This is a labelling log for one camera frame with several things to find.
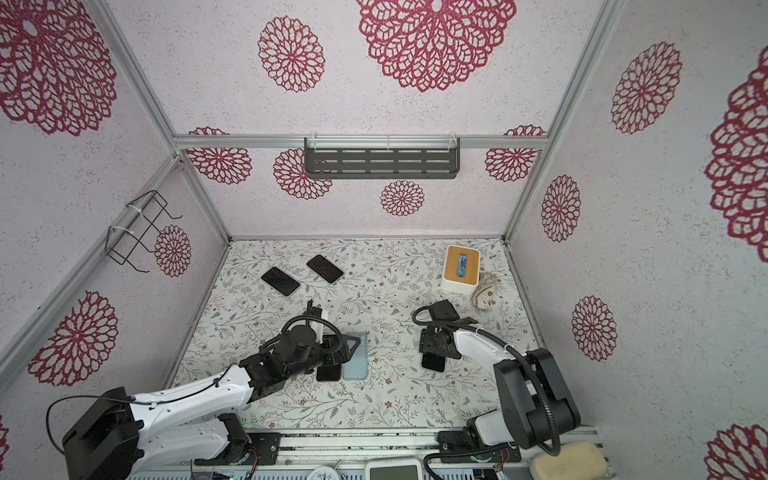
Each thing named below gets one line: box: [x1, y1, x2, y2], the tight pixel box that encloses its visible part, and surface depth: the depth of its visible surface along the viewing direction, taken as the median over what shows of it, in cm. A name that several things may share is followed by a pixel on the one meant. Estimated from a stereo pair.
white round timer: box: [307, 466, 342, 480], surface depth 69 cm
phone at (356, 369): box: [342, 332, 368, 381], surface depth 87 cm
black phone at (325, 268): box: [306, 254, 344, 283], surface depth 114 cm
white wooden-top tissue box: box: [441, 244, 480, 296], surface depth 106 cm
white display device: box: [365, 459, 423, 480], surface depth 69 cm
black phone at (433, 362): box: [422, 353, 446, 372], surface depth 89 cm
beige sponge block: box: [529, 441, 609, 480], surface depth 69 cm
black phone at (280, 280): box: [261, 267, 301, 296], surface depth 108 cm
